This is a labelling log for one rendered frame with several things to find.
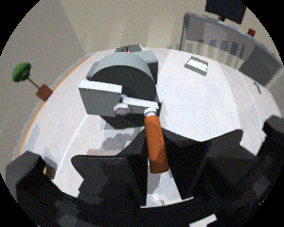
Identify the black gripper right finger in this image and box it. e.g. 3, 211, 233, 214
161, 126, 244, 201

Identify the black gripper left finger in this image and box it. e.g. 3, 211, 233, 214
71, 130, 149, 207

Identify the small tan block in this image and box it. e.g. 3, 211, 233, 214
44, 163, 56, 181

